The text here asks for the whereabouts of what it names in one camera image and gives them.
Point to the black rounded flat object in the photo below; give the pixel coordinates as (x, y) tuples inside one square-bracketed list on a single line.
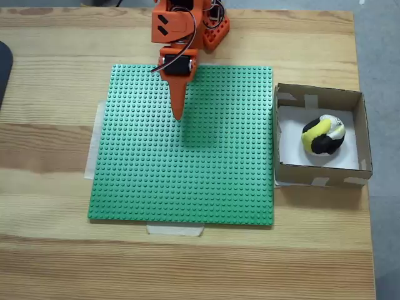
[(4, 72)]

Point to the green studded baseplate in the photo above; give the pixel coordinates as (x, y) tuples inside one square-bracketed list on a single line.
[(187, 172)]

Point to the yellow black white soft ball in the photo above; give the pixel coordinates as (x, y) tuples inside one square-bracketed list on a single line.
[(322, 143)]

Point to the wide masking tape strip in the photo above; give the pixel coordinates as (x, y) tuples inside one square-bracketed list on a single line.
[(93, 150)]

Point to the brown cardboard box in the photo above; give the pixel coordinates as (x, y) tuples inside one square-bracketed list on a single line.
[(297, 175)]

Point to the white paper sheet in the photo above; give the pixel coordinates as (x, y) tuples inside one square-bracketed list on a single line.
[(290, 147)]

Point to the short masking tape strip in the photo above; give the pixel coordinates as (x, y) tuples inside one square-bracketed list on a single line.
[(175, 230)]

